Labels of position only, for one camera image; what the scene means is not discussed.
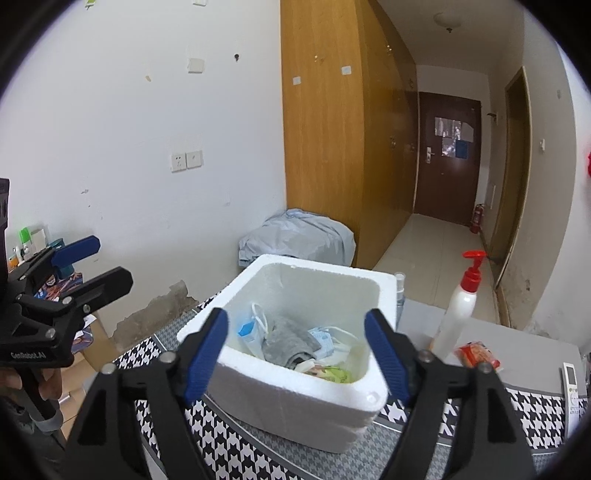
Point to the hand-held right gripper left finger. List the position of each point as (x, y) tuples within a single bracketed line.
[(203, 355)]

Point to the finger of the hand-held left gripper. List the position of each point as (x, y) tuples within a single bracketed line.
[(76, 249), (106, 281)]

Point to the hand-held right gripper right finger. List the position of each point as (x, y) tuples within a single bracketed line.
[(385, 355)]

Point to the blue face mask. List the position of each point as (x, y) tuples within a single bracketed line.
[(247, 332), (323, 340)]

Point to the grey sock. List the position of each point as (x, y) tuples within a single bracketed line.
[(291, 341)]

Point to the white foam box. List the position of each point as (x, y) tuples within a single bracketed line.
[(295, 406)]

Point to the person's left hand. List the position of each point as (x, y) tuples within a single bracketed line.
[(53, 383)]

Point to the white carton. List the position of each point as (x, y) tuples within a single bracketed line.
[(39, 237)]

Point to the cardboard box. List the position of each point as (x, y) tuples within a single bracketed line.
[(99, 350)]

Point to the white pump bottle red cap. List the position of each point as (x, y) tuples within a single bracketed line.
[(455, 318)]

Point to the red snack packet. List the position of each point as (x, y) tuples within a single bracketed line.
[(478, 355)]

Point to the pale blue bedding bundle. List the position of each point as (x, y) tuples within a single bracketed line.
[(300, 235)]

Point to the houndstooth table mat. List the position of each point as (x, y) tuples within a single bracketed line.
[(531, 415)]

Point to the red fire extinguisher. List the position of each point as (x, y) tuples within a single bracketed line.
[(477, 219)]

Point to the dark brown entry door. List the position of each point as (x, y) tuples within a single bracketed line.
[(443, 194)]

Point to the white remote control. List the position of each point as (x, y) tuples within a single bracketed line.
[(571, 387)]

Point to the blue paper notice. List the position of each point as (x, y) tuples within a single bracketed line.
[(461, 149)]

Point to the wooden wardrobe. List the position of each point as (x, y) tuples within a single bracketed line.
[(323, 138)]

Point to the white paper notice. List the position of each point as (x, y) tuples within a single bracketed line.
[(452, 128)]

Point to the ceiling lamp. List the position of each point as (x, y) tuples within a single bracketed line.
[(447, 19)]

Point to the white wall socket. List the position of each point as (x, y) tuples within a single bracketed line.
[(194, 159), (178, 162)]

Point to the wooden side door frame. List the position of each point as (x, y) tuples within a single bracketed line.
[(510, 184)]

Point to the white wall junction box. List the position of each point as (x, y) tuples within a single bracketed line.
[(195, 65)]

